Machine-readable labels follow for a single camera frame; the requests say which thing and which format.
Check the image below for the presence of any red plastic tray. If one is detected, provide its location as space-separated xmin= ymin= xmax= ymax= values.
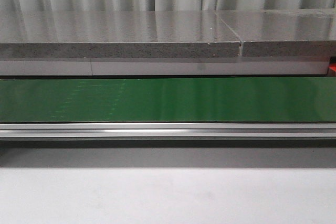
xmin=327 ymin=63 xmax=336 ymax=77

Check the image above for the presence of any aluminium conveyor side rail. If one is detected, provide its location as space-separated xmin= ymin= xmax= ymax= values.
xmin=1 ymin=122 xmax=335 ymax=141

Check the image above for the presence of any grey stone slab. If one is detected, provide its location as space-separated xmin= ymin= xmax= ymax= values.
xmin=1 ymin=11 xmax=240 ymax=59
xmin=216 ymin=9 xmax=335 ymax=58

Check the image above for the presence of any green conveyor belt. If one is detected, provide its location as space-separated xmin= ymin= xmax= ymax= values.
xmin=1 ymin=77 xmax=335 ymax=123

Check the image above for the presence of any white base panel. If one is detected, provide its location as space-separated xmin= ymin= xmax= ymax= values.
xmin=1 ymin=57 xmax=330 ymax=76

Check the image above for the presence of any grey stone slab right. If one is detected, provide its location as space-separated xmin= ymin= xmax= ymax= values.
xmin=216 ymin=9 xmax=335 ymax=58

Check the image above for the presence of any grey stone slab left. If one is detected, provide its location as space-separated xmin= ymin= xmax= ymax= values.
xmin=1 ymin=11 xmax=240 ymax=59

